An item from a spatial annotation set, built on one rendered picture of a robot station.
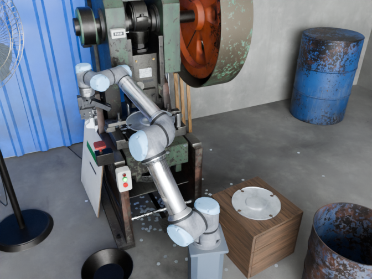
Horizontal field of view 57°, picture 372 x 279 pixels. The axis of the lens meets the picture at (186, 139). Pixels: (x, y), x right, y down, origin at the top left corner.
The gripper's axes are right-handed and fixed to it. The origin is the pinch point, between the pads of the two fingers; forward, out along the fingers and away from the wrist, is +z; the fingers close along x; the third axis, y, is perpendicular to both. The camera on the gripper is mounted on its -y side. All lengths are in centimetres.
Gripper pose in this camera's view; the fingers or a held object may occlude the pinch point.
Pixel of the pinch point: (96, 129)
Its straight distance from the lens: 187.7
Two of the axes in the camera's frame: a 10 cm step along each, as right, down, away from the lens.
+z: 0.0, 8.6, 5.1
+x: 3.9, 4.7, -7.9
